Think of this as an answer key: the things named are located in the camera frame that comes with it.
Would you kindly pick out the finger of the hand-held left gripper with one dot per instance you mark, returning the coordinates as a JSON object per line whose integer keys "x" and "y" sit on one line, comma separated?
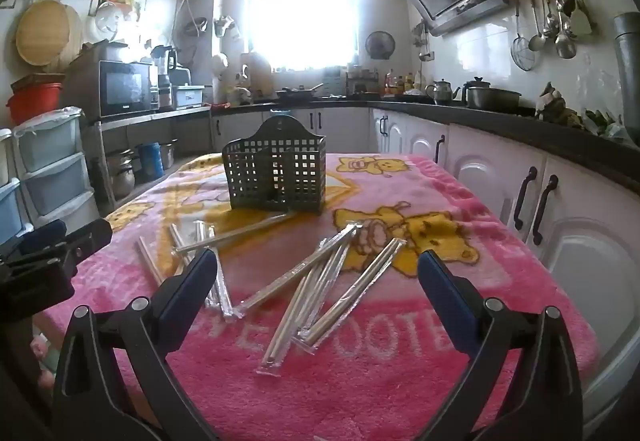
{"x": 42, "y": 236}
{"x": 90, "y": 233}

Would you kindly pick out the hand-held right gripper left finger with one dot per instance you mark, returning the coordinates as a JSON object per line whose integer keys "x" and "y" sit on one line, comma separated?
{"x": 192, "y": 288}

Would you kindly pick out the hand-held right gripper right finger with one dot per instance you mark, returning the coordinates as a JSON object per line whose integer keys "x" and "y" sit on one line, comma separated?
{"x": 445, "y": 296}

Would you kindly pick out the bunch of chopsticks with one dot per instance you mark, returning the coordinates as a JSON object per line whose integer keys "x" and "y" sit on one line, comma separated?
{"x": 300, "y": 267}

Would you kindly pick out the dark green utensil holder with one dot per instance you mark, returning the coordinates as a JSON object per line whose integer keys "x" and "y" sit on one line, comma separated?
{"x": 280, "y": 171}

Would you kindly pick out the plastic drawer unit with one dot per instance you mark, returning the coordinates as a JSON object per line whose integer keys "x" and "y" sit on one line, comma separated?
{"x": 55, "y": 156}
{"x": 10, "y": 201}

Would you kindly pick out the large steel pot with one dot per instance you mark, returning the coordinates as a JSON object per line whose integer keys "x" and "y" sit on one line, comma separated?
{"x": 122, "y": 176}

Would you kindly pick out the blue canister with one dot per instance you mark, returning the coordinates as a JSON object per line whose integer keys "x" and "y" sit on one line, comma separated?
{"x": 150, "y": 161}

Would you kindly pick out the small steel pot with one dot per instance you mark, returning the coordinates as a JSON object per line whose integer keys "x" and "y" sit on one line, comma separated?
{"x": 167, "y": 156}

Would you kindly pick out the metal shelf table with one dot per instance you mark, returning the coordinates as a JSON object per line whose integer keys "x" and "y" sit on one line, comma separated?
{"x": 150, "y": 116}

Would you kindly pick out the red plastic bucket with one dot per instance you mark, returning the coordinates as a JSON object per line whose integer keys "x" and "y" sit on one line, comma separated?
{"x": 32, "y": 103}

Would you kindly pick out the pink printed blanket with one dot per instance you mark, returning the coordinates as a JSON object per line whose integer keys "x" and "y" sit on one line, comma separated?
{"x": 350, "y": 396}

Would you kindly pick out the black microwave oven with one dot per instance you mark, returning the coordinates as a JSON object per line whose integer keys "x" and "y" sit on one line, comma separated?
{"x": 122, "y": 88}

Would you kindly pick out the white base cabinets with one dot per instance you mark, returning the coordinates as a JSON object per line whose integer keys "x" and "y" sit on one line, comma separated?
{"x": 590, "y": 261}

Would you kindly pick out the blue-grey storage box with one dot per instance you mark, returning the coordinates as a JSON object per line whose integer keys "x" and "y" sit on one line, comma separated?
{"x": 187, "y": 97}

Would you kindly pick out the black kitchen countertop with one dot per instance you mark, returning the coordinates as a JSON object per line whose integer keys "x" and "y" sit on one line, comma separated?
{"x": 500, "y": 123}

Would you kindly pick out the black blender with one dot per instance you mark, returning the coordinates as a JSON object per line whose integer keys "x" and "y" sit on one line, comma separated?
{"x": 164, "y": 66}

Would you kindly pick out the blue hanging basket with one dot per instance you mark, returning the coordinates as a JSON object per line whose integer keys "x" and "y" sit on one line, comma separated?
{"x": 282, "y": 113}

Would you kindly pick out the round bamboo tray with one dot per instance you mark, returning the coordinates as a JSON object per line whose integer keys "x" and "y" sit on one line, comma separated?
{"x": 47, "y": 36}

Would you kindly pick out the steel kettle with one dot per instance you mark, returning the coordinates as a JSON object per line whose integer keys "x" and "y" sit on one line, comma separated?
{"x": 442, "y": 93}

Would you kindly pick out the steel basin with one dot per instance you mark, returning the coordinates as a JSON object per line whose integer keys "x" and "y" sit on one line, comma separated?
{"x": 500, "y": 100}

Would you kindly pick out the white round cover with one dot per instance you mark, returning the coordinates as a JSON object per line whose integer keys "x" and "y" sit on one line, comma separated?
{"x": 106, "y": 21}

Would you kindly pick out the dark lidded pot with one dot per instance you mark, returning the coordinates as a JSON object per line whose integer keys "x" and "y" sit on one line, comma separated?
{"x": 477, "y": 83}

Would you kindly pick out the row of condiment bottles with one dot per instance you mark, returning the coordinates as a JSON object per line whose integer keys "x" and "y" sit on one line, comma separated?
{"x": 400, "y": 83}

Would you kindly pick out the black frying pan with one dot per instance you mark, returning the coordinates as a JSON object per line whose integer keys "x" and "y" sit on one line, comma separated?
{"x": 295, "y": 93}

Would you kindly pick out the brown vegetable bundle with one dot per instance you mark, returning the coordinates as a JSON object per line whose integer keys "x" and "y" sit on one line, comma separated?
{"x": 557, "y": 106}

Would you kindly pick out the cream plastic jug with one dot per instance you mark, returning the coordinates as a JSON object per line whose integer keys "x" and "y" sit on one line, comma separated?
{"x": 257, "y": 73}

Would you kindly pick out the spice rack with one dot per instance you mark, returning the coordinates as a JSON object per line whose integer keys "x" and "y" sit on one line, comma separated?
{"x": 362, "y": 83}

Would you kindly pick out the clear plastic bag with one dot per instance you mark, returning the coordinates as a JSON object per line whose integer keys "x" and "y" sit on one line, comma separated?
{"x": 607, "y": 128}

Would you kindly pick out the small steel ladle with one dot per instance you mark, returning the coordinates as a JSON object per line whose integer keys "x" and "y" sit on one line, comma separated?
{"x": 536, "y": 42}

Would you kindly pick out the large steel ladle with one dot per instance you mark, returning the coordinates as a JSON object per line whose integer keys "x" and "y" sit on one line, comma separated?
{"x": 566, "y": 46}

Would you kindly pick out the grey pipe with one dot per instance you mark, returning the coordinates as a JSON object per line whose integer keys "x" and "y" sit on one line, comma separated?
{"x": 629, "y": 71}

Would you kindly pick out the kitchen window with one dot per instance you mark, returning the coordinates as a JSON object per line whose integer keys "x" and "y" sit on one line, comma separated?
{"x": 305, "y": 6}

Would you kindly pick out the white spatula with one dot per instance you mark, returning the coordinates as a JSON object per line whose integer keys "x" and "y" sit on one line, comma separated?
{"x": 582, "y": 21}

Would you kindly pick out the wall socket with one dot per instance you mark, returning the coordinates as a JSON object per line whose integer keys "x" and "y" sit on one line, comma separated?
{"x": 426, "y": 55}

